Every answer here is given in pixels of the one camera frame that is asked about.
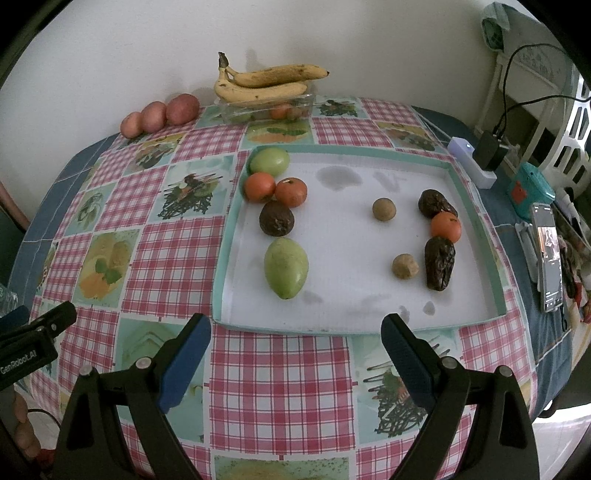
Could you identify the green cloth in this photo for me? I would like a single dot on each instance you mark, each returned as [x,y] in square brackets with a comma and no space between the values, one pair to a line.
[496,23]

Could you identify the small tangerine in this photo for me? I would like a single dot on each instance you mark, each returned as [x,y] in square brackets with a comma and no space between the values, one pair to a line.
[280,112]

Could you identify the person's left hand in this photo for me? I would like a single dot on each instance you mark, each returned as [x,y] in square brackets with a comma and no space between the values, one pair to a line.
[23,427]

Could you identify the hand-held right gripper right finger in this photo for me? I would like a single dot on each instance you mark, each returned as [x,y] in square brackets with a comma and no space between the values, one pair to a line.
[406,360]

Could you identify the wrinkled elongated dark avocado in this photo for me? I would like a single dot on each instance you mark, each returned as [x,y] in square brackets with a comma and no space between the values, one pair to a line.
[439,263]

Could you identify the black charger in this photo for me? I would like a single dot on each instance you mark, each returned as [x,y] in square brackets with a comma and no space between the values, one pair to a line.
[489,152]

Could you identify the large green mango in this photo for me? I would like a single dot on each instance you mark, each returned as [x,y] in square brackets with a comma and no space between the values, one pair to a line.
[285,267]

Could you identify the white power strip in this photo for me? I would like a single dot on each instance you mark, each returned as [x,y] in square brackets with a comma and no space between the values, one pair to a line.
[471,164]

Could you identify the white phone stand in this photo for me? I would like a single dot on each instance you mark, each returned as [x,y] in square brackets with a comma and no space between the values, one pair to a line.
[526,249]

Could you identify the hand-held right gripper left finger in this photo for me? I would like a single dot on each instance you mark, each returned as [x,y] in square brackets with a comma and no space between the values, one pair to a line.
[187,360]

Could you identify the long spotted yellow banana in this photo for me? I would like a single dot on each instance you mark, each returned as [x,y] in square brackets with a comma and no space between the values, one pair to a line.
[277,74]

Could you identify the pear-shaped dark avocado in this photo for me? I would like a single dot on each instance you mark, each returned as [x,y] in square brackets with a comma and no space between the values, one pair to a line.
[435,203]

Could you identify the teal device with red label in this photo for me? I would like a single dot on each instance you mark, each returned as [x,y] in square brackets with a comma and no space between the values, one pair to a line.
[531,189]

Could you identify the small pale brown kiwi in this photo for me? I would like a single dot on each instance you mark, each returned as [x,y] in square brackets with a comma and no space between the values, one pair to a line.
[405,266]

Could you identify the clear plastic container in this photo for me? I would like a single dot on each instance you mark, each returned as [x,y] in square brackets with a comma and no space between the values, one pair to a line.
[268,110]

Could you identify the short spotted yellow banana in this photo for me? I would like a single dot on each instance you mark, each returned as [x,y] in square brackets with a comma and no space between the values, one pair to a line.
[263,92]

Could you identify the green apple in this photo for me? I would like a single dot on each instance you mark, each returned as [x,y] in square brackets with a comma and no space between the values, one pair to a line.
[269,161]

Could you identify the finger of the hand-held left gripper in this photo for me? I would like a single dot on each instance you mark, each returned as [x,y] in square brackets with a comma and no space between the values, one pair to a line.
[57,318]
[14,318]

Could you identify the smartphone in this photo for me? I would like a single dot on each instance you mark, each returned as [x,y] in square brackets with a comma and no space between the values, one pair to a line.
[547,258]

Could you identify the checkered printed tablecloth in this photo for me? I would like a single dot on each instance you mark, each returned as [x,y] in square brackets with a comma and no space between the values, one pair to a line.
[277,369]

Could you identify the orange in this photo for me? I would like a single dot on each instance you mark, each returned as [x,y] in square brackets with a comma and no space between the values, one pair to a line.
[446,226]
[291,191]
[259,187]

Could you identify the white tray with teal rim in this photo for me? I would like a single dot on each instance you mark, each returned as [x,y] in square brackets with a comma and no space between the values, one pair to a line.
[346,258]

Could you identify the white plastic chair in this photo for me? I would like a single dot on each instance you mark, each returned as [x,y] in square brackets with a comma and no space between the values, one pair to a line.
[568,138]

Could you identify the round dark avocado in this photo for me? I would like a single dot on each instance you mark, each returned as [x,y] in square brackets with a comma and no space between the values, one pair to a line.
[276,218]

